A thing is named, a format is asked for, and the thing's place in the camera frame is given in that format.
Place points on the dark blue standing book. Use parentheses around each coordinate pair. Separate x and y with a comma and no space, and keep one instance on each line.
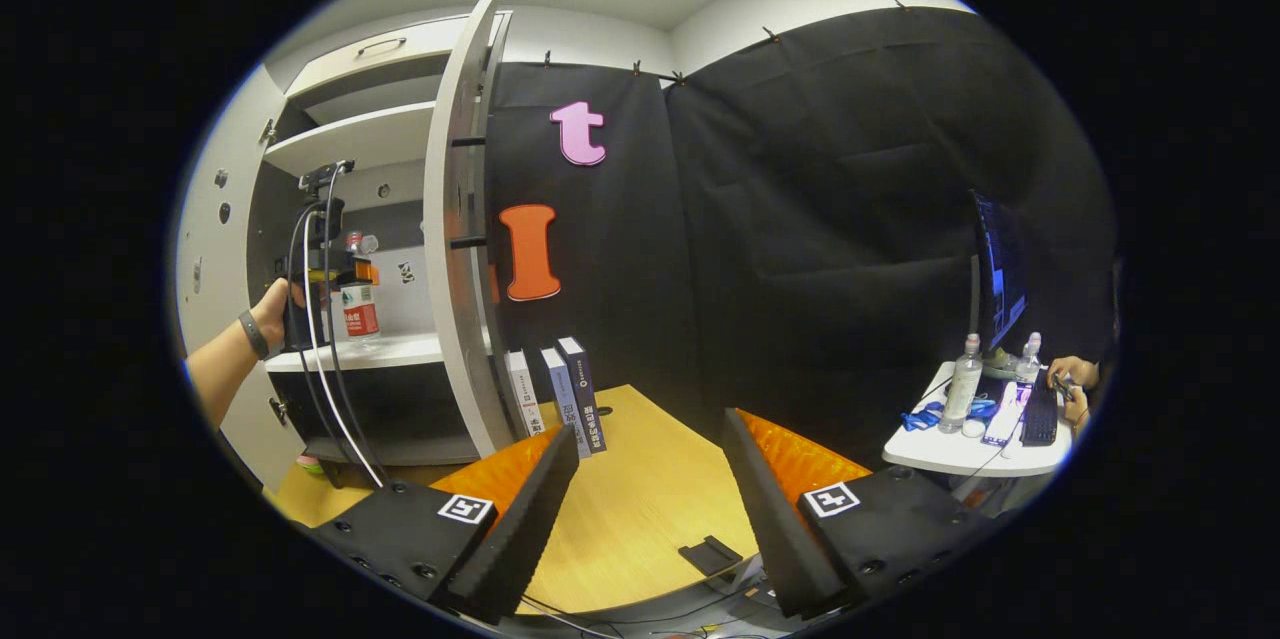
(585,389)

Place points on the white standing book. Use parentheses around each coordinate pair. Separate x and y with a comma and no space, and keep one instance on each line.
(524,394)

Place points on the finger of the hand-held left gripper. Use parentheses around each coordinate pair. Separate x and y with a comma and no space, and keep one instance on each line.
(365,272)

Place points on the black computer monitor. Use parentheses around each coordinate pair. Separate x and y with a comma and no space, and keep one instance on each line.
(1000,279)

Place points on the black keyboard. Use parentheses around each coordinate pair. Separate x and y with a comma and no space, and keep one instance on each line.
(1040,414)

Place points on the black backdrop cloth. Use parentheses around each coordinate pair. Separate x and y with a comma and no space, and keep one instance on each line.
(800,219)

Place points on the small pink object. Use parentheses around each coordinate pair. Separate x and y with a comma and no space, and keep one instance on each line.
(310,465)

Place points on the white cabinet door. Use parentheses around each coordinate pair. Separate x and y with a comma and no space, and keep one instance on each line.
(450,219)
(215,249)

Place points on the black flat bracket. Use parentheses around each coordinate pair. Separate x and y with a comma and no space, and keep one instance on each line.
(710,556)

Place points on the tall clear bottle white cap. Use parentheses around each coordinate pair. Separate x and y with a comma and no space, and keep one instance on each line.
(962,389)

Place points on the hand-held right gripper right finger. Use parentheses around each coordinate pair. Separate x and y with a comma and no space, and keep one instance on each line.
(770,529)

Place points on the dark wristband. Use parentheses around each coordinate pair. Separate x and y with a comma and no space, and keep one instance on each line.
(254,334)

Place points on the pale blue standing book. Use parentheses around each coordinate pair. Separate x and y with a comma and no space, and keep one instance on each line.
(563,404)

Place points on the white cabinet drawer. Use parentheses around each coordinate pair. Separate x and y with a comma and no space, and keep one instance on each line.
(400,54)

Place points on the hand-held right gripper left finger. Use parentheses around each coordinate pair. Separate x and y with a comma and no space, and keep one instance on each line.
(525,539)

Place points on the clear water bottle red label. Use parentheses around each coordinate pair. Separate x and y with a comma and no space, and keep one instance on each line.
(360,314)

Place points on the white cabinet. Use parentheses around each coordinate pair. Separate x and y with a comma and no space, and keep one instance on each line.
(350,139)

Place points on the small clear bottle white cap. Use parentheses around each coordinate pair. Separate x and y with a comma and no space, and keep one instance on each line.
(1028,364)

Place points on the white flat device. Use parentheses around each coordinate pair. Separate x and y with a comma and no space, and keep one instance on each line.
(1003,416)

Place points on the white side table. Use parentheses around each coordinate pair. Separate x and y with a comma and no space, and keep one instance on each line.
(950,454)

